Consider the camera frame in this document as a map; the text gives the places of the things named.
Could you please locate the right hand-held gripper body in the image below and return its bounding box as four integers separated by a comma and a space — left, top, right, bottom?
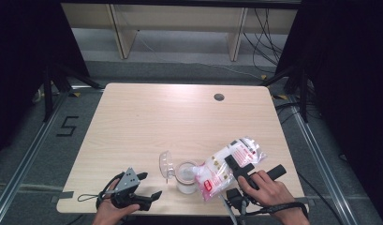
223, 164, 287, 225

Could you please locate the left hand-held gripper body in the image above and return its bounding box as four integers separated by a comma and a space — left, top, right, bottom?
110, 167, 143, 211

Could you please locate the red and white sugar pouch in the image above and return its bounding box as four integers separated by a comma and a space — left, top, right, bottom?
192, 135, 268, 203

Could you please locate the glass jar with beige handle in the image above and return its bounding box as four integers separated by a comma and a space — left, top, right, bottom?
158, 150, 202, 195

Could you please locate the white sugar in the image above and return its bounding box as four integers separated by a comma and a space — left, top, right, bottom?
179, 164, 199, 193

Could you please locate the person's right hand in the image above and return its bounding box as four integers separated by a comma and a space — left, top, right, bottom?
237, 171, 305, 219

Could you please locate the person's left hand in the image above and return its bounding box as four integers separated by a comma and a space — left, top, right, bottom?
94, 181, 140, 225

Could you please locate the black metal stand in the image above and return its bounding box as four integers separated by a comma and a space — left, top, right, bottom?
258, 62, 311, 124
42, 64, 105, 123

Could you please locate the black curtain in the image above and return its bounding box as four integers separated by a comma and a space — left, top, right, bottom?
0, 0, 90, 160
274, 0, 383, 217

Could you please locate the light wooden shelf unit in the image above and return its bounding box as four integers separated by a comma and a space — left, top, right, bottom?
60, 3, 299, 62

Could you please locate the right gripper black wrist strap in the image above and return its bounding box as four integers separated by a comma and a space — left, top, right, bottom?
244, 201, 309, 219

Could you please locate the gripper black wrist strap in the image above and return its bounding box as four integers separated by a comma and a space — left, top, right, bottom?
244, 201, 309, 219
77, 172, 125, 209

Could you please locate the left gripper black wrist strap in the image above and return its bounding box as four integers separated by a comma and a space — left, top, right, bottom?
77, 172, 125, 209

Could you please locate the aluminium floor rail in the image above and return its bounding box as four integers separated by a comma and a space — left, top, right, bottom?
288, 97, 357, 225
0, 92, 70, 219

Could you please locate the black floor cable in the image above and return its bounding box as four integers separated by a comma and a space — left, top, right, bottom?
296, 172, 345, 225
274, 102, 322, 125

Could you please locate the thin white floor cable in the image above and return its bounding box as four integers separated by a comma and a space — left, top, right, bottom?
139, 38, 262, 80

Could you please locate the bundle of black cables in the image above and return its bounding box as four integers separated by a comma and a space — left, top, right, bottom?
242, 7, 286, 75

